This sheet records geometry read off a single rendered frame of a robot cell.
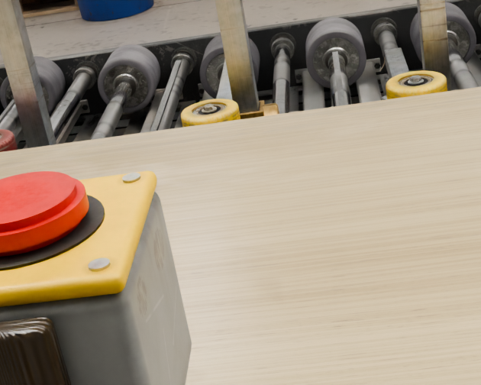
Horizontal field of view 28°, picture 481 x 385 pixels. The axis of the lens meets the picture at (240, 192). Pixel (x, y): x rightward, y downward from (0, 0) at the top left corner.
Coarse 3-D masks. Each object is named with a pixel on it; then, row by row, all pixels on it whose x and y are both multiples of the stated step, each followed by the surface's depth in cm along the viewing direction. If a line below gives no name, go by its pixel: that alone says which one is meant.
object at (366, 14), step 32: (448, 0) 185; (480, 0) 184; (256, 32) 189; (288, 32) 189; (480, 32) 187; (0, 64) 197; (64, 64) 194; (96, 64) 194; (160, 64) 193; (384, 64) 191; (416, 64) 190; (96, 96) 196; (192, 96) 195; (352, 96) 192; (128, 128) 186
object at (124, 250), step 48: (96, 192) 30; (144, 192) 29; (96, 240) 27; (144, 240) 28; (0, 288) 25; (48, 288) 25; (96, 288) 25; (144, 288) 27; (96, 336) 26; (144, 336) 27; (96, 384) 26; (144, 384) 26
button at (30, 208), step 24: (0, 192) 28; (24, 192) 28; (48, 192) 28; (72, 192) 28; (0, 216) 27; (24, 216) 26; (48, 216) 27; (72, 216) 27; (0, 240) 26; (24, 240) 26; (48, 240) 27
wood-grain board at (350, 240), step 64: (192, 128) 126; (256, 128) 123; (320, 128) 119; (384, 128) 116; (448, 128) 112; (192, 192) 108; (256, 192) 105; (320, 192) 102; (384, 192) 100; (448, 192) 97; (192, 256) 94; (256, 256) 92; (320, 256) 90; (384, 256) 88; (448, 256) 86; (192, 320) 83; (256, 320) 82; (320, 320) 80; (384, 320) 78; (448, 320) 77; (192, 384) 75; (256, 384) 73; (320, 384) 72; (384, 384) 71; (448, 384) 70
